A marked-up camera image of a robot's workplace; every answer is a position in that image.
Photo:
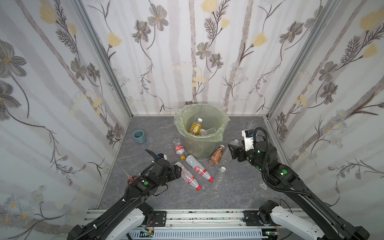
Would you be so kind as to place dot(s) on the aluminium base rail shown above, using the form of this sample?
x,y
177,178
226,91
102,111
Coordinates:
x,y
203,225

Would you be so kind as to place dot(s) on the clear plastic measuring cup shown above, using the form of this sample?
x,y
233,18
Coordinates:
x,y
251,125

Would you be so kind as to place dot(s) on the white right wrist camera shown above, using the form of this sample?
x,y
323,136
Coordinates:
x,y
248,136

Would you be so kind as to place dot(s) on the teal ceramic cup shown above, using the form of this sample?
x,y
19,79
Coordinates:
x,y
139,136

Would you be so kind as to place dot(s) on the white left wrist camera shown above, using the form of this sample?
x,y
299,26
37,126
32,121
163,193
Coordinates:
x,y
162,156

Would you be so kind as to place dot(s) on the red handled scissors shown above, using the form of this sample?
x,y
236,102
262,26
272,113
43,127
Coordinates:
x,y
130,179

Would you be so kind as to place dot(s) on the yellow red label tea bottle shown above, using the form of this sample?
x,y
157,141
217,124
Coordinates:
x,y
196,127

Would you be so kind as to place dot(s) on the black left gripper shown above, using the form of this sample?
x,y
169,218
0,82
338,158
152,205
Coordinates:
x,y
175,172

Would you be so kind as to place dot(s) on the green label water bottle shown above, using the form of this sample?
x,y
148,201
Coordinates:
x,y
207,132

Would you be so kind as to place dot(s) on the orange brown coffee bottle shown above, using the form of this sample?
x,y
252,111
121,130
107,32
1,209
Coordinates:
x,y
215,158

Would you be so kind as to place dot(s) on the red label yellow cap bottle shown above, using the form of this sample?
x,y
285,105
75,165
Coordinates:
x,y
179,149

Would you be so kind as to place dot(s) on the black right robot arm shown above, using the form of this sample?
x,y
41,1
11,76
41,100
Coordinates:
x,y
325,224

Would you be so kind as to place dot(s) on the frosted clear square bottle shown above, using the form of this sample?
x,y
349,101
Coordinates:
x,y
227,155

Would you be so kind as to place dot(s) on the green mesh waste bin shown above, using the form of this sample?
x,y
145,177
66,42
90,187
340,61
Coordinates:
x,y
200,150

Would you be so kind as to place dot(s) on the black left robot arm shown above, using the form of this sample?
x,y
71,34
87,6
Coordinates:
x,y
130,210

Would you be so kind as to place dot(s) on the clear bottle red cap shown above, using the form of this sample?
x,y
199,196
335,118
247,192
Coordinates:
x,y
188,177
198,168

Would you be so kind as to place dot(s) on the clear crushed water bottle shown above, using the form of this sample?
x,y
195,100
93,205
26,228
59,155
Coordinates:
x,y
219,179

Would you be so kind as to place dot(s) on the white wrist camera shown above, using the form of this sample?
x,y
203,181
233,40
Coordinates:
x,y
162,156
248,136

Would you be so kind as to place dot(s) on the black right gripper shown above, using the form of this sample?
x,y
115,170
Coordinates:
x,y
237,151

